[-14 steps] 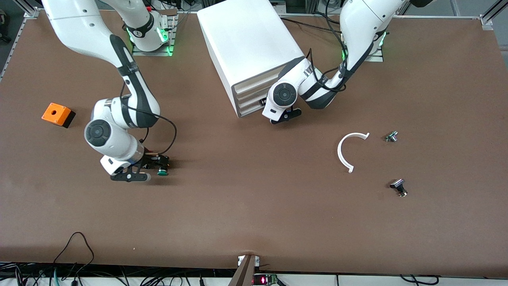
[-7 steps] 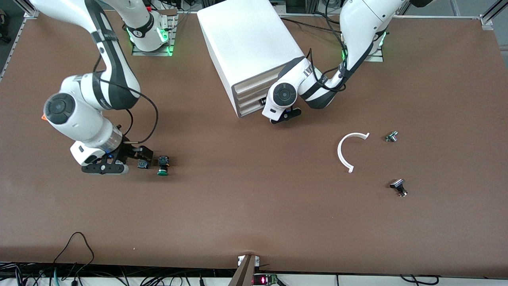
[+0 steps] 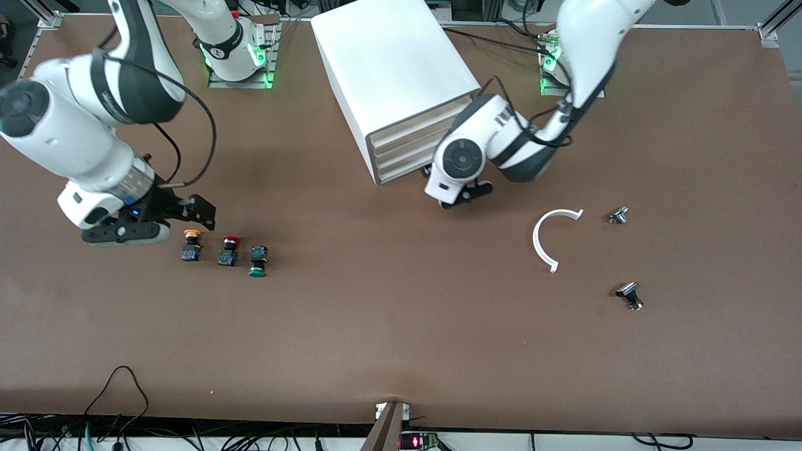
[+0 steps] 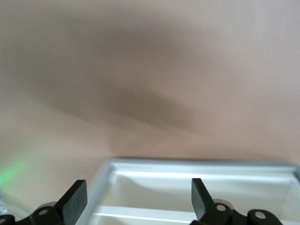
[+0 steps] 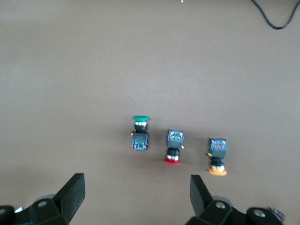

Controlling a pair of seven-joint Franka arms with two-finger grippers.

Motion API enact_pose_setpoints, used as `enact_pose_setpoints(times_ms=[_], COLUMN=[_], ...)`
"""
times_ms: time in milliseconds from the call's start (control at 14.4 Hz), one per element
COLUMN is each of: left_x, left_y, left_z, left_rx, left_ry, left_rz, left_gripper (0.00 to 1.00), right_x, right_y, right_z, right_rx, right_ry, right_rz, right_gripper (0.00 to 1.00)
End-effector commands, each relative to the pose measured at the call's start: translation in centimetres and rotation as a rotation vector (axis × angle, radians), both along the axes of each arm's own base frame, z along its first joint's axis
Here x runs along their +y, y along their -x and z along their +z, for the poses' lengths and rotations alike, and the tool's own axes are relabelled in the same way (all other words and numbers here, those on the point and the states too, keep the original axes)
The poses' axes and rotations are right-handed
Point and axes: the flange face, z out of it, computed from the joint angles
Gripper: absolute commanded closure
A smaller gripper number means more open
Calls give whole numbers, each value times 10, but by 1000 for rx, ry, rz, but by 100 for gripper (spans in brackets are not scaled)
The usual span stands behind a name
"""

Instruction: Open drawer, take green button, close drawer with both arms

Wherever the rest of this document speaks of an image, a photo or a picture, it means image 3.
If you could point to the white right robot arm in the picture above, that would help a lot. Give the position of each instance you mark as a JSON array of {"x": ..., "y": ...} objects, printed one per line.
[{"x": 62, "y": 138}]

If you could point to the grey metal camera bracket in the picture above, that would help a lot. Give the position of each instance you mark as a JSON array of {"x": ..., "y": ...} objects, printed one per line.
[{"x": 388, "y": 432}]

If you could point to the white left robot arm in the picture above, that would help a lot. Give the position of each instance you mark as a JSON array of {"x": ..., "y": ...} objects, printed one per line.
[{"x": 589, "y": 50}]

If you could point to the aluminium frame profile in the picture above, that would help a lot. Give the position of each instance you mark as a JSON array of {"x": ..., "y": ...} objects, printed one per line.
[
  {"x": 767, "y": 31},
  {"x": 47, "y": 19}
]

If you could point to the red LED display module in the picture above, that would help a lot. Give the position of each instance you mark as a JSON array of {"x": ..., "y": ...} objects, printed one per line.
[{"x": 416, "y": 441}]

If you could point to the white drawer cabinet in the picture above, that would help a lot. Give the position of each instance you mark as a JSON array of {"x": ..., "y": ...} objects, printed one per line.
[{"x": 388, "y": 56}]

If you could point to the white curved plastic arc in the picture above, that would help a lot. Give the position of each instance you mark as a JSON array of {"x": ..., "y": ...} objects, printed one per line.
[{"x": 536, "y": 241}]

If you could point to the white plastic drawer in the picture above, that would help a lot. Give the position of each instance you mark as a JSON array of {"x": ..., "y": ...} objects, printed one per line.
[
  {"x": 407, "y": 158},
  {"x": 404, "y": 173},
  {"x": 410, "y": 145},
  {"x": 420, "y": 126}
]

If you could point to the yellow push button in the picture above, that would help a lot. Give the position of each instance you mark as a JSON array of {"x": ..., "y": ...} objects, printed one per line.
[{"x": 191, "y": 250}]

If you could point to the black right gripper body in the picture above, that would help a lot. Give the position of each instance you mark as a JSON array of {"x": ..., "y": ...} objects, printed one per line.
[{"x": 164, "y": 205}]

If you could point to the green mushroom push button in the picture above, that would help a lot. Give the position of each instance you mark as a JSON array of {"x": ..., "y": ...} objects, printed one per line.
[{"x": 257, "y": 263}]

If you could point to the black square push button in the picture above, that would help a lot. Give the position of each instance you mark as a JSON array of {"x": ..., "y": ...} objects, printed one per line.
[{"x": 628, "y": 292}]

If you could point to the small metal selector switch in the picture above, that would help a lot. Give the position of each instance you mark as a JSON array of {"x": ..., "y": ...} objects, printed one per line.
[{"x": 618, "y": 215}]

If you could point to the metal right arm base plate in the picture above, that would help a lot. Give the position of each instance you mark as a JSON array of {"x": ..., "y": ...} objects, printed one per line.
[{"x": 272, "y": 62}]

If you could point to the red push button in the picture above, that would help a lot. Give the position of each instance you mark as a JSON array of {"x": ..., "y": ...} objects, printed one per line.
[{"x": 228, "y": 255}]

